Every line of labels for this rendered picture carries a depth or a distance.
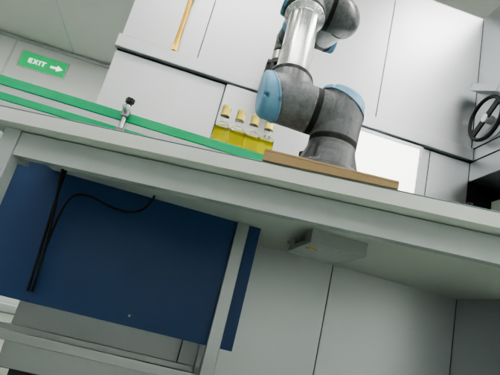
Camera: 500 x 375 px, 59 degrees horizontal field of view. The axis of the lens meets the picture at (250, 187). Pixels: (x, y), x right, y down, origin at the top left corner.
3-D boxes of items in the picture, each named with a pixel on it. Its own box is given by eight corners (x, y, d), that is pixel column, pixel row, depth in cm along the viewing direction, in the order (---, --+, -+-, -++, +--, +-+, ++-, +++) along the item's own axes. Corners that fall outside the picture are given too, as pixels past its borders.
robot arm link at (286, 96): (321, 113, 99) (341, -17, 130) (259, 91, 98) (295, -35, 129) (303, 144, 109) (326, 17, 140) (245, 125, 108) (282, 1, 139)
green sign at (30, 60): (63, 79, 475) (69, 64, 480) (62, 79, 474) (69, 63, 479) (16, 65, 468) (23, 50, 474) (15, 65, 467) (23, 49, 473)
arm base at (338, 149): (364, 178, 96) (373, 138, 99) (298, 160, 96) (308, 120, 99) (345, 197, 111) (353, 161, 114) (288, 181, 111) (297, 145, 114)
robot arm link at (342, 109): (366, 141, 101) (376, 91, 105) (311, 123, 100) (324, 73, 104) (346, 158, 113) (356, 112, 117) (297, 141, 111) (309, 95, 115)
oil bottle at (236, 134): (229, 184, 162) (243, 132, 168) (232, 180, 157) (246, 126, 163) (215, 179, 161) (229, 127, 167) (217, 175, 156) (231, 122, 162)
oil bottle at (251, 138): (244, 188, 163) (257, 136, 169) (248, 184, 157) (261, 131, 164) (230, 184, 162) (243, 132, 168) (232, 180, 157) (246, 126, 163)
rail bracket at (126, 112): (124, 138, 141) (137, 102, 145) (122, 130, 134) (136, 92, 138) (111, 135, 141) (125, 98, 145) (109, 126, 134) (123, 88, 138)
